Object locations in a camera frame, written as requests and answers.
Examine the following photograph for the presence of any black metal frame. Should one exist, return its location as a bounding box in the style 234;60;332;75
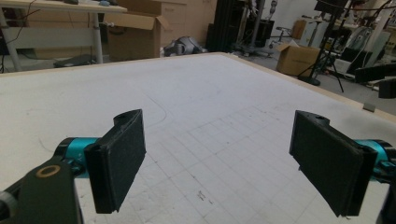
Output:
297;0;351;93

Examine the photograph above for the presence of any black case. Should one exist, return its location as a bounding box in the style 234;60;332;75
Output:
246;18;276;49

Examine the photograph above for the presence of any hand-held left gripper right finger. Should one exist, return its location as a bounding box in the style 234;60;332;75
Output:
289;109;378;218

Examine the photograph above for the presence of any grey rounded device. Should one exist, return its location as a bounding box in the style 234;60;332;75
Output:
163;35;208;58

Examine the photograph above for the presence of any white grid mat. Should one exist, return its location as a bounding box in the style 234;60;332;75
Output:
0;54;396;224

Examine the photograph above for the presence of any black equipment rack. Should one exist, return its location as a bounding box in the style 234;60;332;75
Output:
205;0;248;53

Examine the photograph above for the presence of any open cardboard box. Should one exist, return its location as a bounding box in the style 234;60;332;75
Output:
104;12;173;63

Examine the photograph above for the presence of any small cardboard box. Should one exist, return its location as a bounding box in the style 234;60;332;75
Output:
275;41;321;77

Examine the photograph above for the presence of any flat black device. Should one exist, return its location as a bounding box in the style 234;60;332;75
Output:
52;54;98;69

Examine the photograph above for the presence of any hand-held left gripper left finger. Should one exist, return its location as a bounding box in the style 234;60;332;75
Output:
83;108;148;215

